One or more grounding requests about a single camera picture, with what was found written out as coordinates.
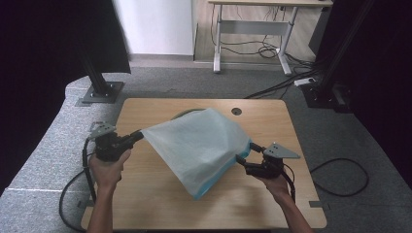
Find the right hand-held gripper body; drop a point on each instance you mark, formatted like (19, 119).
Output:
(268, 168)

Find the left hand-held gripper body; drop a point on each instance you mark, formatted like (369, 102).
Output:
(108, 147)

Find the white plastic bag blue band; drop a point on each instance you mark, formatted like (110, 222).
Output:
(197, 149)

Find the person's right hand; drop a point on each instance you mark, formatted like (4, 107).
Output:
(278, 189)

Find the person's left hand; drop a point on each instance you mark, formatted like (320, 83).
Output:
(107, 174)

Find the black metal stand grey base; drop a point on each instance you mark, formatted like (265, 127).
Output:
(100, 89)

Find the grey tape piece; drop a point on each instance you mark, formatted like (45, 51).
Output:
(319, 204)

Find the white power strip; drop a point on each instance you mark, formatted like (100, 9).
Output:
(304, 82)

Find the black curtain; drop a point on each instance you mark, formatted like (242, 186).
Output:
(388, 81)
(39, 64)

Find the white desk with metal legs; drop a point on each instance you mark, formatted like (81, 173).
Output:
(252, 27)

